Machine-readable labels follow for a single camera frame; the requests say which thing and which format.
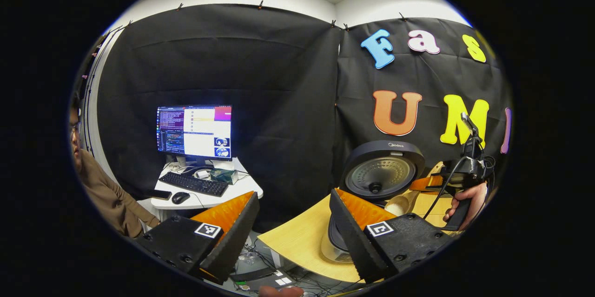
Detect white side table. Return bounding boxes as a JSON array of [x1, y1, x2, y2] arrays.
[[149, 157, 264, 224]]

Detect green box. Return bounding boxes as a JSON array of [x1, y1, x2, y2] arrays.
[[210, 168, 237, 185]]

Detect black backdrop cloth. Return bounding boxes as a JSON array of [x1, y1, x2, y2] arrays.
[[94, 3, 514, 233]]

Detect black box white labels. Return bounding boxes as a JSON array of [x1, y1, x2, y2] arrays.
[[230, 266, 296, 291]]

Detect computer monitor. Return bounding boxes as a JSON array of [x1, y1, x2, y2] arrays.
[[156, 104, 233, 161]]

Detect black smartphone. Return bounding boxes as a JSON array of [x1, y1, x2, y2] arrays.
[[143, 189, 173, 201]]

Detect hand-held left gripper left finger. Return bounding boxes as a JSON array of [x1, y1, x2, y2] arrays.
[[135, 191, 260, 285]]

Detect black rice cooker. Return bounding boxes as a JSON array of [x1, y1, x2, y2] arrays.
[[320, 140, 426, 264]]

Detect black keyboard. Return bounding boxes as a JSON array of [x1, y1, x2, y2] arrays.
[[159, 171, 230, 198]]

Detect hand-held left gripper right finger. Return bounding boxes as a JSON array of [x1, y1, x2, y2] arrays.
[[329, 189, 456, 285]]

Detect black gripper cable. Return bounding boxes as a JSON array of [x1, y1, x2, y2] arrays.
[[422, 155, 468, 221]]

